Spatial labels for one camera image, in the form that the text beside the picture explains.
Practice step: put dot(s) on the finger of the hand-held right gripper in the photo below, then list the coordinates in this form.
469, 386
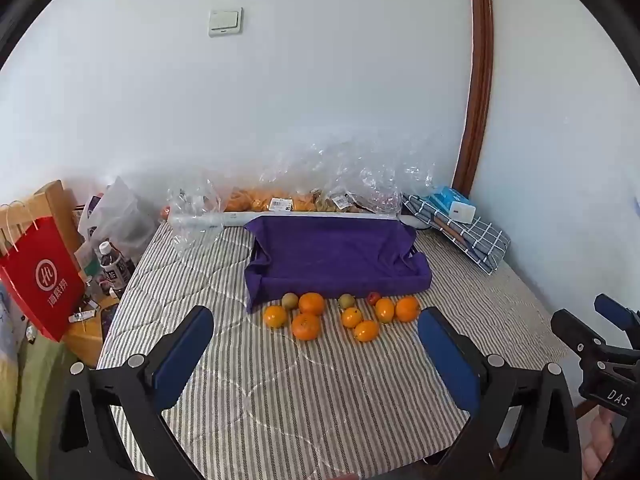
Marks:
617, 311
575, 332

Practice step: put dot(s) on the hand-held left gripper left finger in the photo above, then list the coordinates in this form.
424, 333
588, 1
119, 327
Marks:
182, 355

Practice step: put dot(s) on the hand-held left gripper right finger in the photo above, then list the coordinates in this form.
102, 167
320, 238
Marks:
445, 355

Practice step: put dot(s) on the large orange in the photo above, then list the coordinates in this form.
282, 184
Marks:
407, 308
311, 304
305, 326
275, 316

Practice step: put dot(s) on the small orange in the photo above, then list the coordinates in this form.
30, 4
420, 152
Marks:
351, 317
366, 330
384, 309

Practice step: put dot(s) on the purple towel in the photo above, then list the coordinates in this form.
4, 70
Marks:
330, 255

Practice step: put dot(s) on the person's right hand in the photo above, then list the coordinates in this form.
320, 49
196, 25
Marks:
600, 440

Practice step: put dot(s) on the black phone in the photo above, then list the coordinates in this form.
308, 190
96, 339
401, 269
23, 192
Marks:
107, 317

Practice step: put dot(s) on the small red tomato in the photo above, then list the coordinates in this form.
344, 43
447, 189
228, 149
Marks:
372, 298

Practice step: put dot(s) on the wooden nightstand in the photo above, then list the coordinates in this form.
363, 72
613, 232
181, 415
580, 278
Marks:
87, 332

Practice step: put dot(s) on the clear water bottle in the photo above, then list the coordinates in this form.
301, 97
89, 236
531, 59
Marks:
112, 267

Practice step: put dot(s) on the brown kiwi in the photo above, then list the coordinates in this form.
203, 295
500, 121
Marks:
288, 300
346, 301

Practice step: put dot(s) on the folded checked cloth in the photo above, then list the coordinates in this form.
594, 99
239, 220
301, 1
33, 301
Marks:
485, 242

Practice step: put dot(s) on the striped bed sheet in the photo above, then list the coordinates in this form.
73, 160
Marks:
300, 400

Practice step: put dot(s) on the white long box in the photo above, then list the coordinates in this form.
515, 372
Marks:
210, 219

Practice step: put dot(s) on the blue white tissue pack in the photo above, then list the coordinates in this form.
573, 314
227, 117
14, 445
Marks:
452, 205

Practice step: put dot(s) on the crumpled clear plastic bag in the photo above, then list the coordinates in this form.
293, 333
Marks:
192, 205

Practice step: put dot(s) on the grey white plastic bag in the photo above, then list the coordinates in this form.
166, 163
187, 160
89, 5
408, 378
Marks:
120, 215

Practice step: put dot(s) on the green cloth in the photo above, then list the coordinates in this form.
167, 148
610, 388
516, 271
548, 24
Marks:
30, 385

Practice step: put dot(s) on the red paper bag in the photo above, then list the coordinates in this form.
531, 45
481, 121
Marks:
40, 280

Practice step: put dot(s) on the clear plastic bag of oranges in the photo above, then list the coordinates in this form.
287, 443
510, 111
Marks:
260, 199

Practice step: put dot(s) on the clear plastic bag of kiwis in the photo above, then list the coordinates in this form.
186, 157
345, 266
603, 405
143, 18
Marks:
370, 180

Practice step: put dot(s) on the brown wooden door frame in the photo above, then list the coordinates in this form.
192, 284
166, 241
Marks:
480, 85

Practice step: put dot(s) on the white light switch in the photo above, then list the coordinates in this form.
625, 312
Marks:
225, 21

